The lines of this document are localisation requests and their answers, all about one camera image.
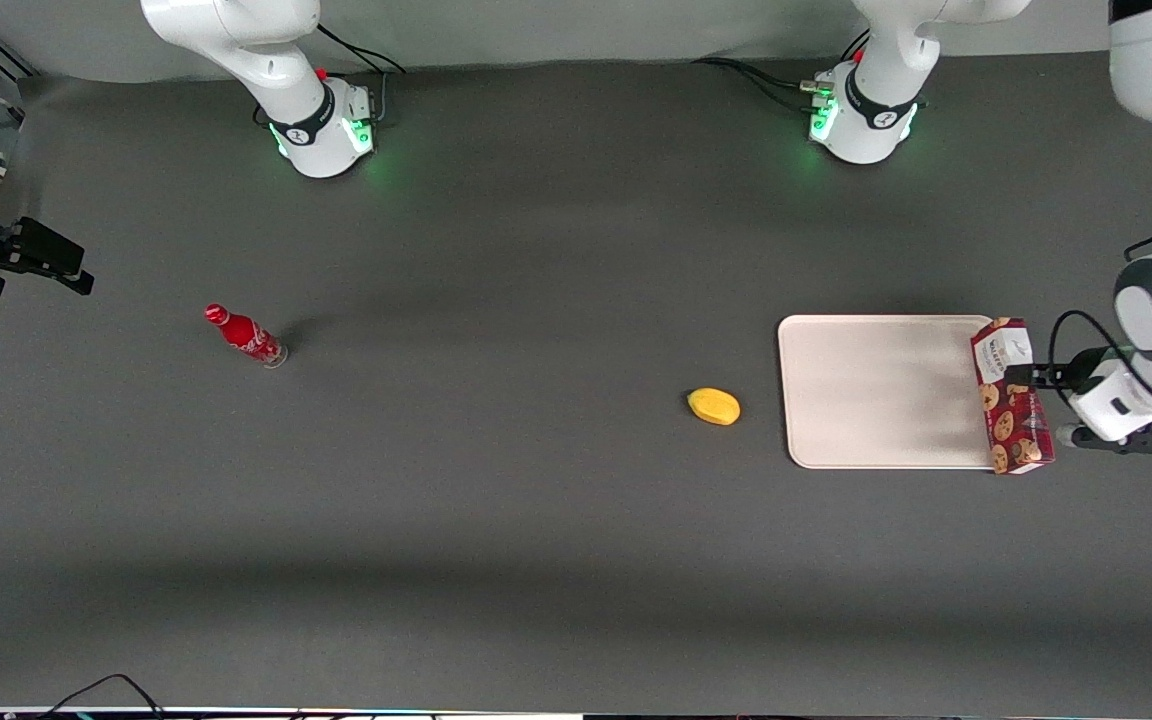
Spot red cookie box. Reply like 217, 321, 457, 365
970, 317, 1056, 476

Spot beige plastic tray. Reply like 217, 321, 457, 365
777, 314, 998, 471

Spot red cola bottle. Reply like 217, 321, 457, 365
203, 303, 289, 369

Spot yellow mango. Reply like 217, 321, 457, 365
687, 387, 742, 427

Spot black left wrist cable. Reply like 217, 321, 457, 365
1049, 205, 1152, 429

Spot aluminium frame rail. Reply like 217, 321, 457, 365
0, 14, 43, 83

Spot black right arm base cables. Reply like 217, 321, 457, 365
254, 24, 407, 129

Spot black arm base cables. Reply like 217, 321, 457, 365
254, 24, 407, 129
691, 35, 872, 117

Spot black left arm base cables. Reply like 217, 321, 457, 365
691, 35, 872, 117

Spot thin black cable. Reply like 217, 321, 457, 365
34, 673, 169, 720

